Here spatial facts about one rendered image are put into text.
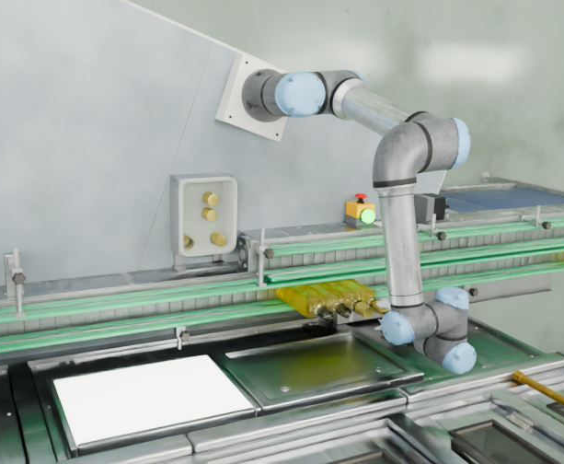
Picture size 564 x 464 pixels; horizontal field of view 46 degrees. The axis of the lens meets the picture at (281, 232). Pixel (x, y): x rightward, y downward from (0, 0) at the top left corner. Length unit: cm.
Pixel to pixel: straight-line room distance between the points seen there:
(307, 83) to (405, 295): 62
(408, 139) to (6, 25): 102
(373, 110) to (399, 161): 28
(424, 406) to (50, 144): 116
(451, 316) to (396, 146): 41
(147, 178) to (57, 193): 25
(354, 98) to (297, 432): 84
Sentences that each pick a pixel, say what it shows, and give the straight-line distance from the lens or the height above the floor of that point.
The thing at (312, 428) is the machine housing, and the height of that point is 140.
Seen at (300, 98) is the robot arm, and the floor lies 103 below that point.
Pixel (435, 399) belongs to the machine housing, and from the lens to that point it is 176.
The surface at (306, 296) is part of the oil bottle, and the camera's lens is 185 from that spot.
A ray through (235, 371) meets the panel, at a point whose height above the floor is 112.
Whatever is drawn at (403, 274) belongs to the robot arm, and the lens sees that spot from 147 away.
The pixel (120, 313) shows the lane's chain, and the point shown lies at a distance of 185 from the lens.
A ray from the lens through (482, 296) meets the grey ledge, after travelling 251.
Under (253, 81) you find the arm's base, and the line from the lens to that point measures 189.
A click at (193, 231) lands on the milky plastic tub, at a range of 197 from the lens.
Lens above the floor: 257
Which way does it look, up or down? 60 degrees down
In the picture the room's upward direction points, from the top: 117 degrees clockwise
